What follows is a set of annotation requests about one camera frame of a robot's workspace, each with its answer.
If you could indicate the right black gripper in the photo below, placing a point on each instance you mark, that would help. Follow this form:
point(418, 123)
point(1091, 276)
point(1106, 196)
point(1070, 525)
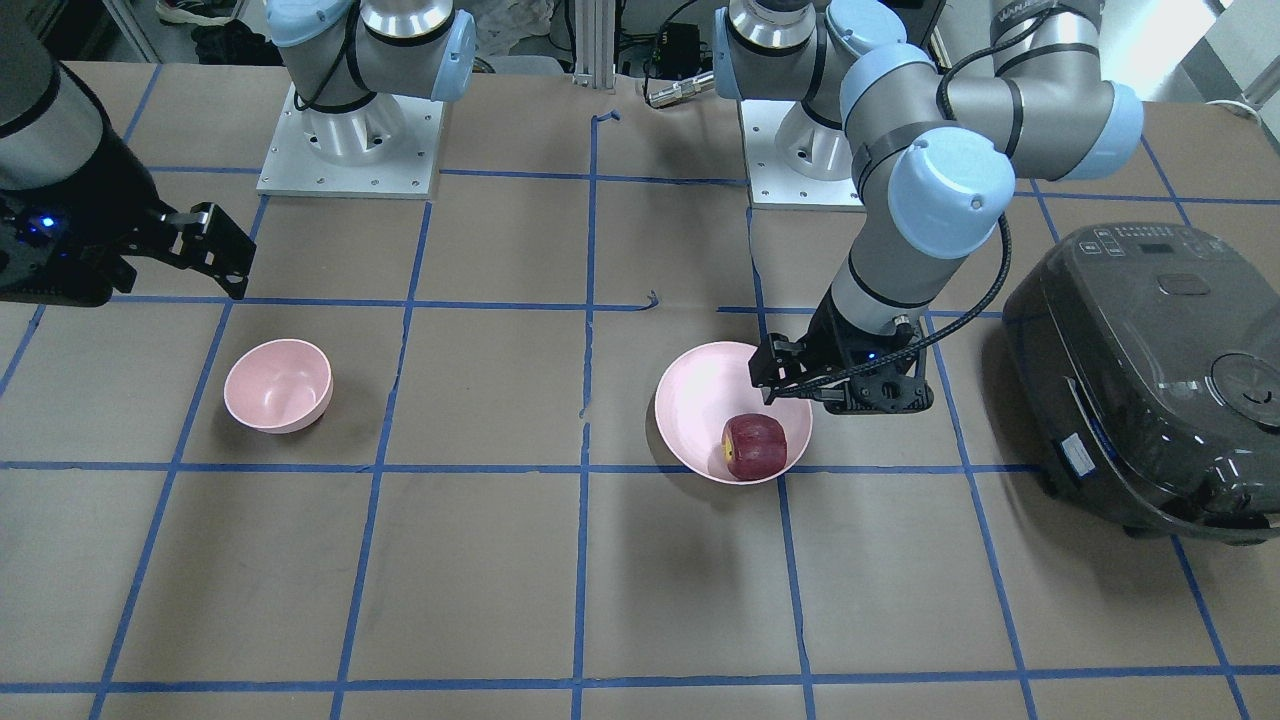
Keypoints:
point(112, 205)

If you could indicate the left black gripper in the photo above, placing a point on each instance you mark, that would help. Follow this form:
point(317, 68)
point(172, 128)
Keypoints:
point(829, 329)

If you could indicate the red apple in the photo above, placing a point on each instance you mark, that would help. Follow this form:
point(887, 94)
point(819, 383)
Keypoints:
point(754, 447)

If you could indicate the pink bowl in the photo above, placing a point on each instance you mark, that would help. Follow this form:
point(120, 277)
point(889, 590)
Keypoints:
point(279, 387)

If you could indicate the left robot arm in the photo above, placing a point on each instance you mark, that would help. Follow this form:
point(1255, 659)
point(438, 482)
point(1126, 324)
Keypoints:
point(935, 156)

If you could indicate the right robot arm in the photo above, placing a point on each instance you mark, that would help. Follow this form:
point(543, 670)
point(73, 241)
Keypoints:
point(340, 55)

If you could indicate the pink plate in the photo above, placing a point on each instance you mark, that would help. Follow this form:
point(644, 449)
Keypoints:
point(703, 388)

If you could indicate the dark grey rice cooker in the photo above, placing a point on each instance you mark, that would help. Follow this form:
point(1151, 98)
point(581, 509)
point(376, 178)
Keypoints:
point(1148, 352)

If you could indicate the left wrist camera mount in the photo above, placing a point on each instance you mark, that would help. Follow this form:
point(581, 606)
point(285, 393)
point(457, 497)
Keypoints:
point(878, 393)

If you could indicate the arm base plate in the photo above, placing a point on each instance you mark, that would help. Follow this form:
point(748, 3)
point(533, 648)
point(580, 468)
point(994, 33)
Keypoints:
point(388, 149)
point(796, 163)

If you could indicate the aluminium frame post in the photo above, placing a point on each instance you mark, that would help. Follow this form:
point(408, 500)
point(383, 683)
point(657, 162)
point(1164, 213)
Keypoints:
point(594, 41)

